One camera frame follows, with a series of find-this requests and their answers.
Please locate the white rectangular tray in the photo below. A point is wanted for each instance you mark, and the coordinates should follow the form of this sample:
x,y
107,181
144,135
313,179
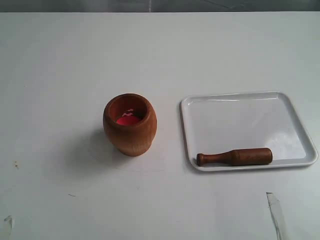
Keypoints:
x,y
214,124

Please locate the clear tape strip right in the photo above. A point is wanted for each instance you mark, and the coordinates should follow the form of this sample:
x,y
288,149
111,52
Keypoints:
x,y
277,216

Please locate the wooden pestle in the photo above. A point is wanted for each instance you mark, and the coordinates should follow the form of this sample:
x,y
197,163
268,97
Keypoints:
x,y
237,157

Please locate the wooden mortar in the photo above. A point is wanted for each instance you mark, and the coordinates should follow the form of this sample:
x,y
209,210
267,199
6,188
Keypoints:
x,y
132,140

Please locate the clear tape piece left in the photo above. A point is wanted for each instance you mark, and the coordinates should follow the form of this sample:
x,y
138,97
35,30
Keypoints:
x,y
8,225

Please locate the red object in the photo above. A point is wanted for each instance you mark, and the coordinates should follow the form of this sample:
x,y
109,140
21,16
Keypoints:
x,y
128,120

